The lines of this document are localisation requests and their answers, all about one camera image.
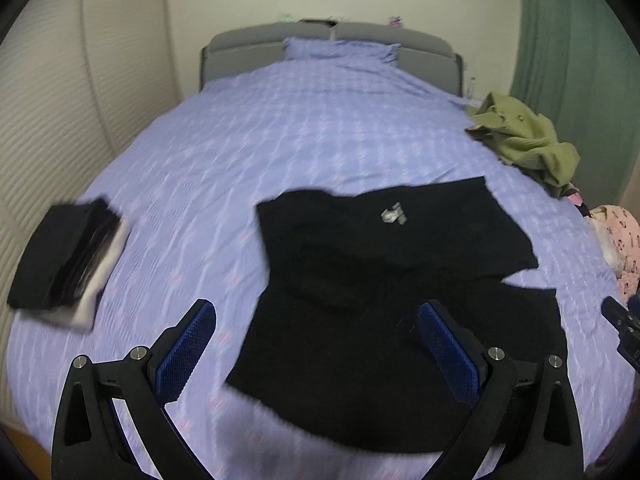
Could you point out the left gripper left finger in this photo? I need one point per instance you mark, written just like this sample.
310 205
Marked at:
89 442

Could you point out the purple floral bed cover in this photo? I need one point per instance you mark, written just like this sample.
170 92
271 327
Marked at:
189 185

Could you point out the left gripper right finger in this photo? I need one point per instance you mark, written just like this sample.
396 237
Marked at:
547 445

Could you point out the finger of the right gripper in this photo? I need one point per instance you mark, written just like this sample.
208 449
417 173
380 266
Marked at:
614 312

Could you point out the pink patterned garment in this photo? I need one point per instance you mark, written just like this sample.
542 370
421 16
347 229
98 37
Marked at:
617 232

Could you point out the stack of folded dark clothes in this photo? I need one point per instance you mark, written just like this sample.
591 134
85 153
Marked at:
67 263

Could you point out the clear plastic bottle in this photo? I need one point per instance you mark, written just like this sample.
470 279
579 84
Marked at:
470 91

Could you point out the green curtain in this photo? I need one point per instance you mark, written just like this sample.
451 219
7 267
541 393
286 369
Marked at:
578 67

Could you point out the black pants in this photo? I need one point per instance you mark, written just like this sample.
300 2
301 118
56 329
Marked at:
332 347

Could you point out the grey upholstered headboard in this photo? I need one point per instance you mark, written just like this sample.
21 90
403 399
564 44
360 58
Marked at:
243 50

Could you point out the purple floral pillow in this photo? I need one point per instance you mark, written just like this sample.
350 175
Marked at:
304 49

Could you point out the olive green knit garment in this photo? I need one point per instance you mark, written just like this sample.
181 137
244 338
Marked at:
526 140

